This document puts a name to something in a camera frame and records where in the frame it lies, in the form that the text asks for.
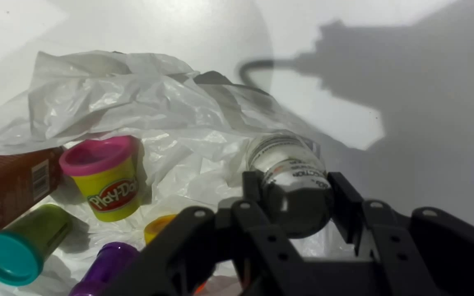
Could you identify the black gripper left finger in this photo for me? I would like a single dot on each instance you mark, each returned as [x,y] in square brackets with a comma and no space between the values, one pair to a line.
[187,250]

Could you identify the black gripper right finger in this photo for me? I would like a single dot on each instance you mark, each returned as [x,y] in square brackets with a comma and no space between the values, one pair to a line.
[424,253]

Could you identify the orange lid yellow tub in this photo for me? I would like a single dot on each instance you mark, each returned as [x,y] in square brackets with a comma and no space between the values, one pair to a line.
[149,232]

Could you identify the white pill bottle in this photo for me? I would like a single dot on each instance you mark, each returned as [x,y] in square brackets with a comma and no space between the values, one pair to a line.
[293,179]

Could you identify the purple play-doh tub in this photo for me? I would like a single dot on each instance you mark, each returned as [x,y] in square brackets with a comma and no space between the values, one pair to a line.
[110,260]

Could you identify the pink lid yellow tub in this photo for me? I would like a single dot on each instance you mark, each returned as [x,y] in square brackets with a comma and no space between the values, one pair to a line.
[105,176]

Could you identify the teal lid green tub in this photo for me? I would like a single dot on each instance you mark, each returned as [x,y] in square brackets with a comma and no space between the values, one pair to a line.
[26,243]

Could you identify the brown jar orange lid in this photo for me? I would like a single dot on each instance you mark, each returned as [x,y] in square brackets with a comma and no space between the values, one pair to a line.
[24,179]

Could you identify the white plastic bag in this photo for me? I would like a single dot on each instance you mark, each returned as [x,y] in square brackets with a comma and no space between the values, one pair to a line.
[194,131]

